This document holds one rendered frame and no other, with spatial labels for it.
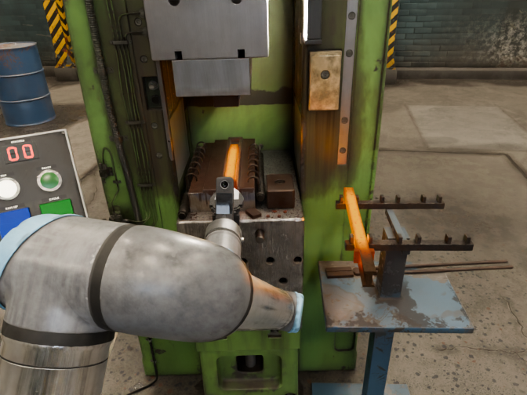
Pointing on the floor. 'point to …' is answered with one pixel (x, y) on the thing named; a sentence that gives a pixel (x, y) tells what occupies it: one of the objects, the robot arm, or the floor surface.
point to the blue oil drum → (23, 85)
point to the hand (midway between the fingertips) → (228, 187)
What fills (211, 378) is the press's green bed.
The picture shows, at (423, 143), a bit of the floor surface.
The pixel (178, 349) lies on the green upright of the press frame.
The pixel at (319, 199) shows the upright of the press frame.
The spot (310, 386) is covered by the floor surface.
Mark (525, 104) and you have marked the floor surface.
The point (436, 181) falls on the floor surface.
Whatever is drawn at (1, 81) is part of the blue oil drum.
